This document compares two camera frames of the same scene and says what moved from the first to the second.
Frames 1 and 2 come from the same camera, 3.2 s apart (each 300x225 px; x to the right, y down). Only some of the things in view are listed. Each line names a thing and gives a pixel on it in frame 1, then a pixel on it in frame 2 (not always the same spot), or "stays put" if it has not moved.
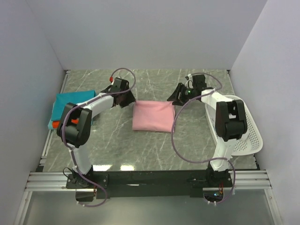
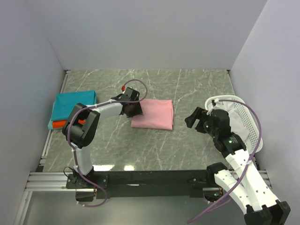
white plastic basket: x=253 y=143 stays put
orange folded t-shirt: x=56 y=124 stays put
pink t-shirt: x=153 y=116 stays put
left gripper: x=131 y=99 to x=138 y=111
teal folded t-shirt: x=62 y=99 stays put
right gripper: x=180 y=88 to x=198 y=113
